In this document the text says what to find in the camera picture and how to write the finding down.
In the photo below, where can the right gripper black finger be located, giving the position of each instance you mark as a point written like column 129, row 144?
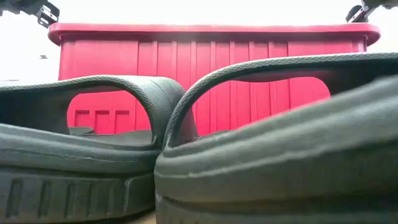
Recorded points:
column 356, row 14

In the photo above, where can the small grey background fixture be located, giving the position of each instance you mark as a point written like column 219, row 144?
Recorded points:
column 43, row 57

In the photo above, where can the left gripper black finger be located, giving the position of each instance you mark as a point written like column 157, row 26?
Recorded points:
column 48, row 15

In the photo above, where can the red plastic bin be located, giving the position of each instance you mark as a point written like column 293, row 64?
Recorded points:
column 186, row 56

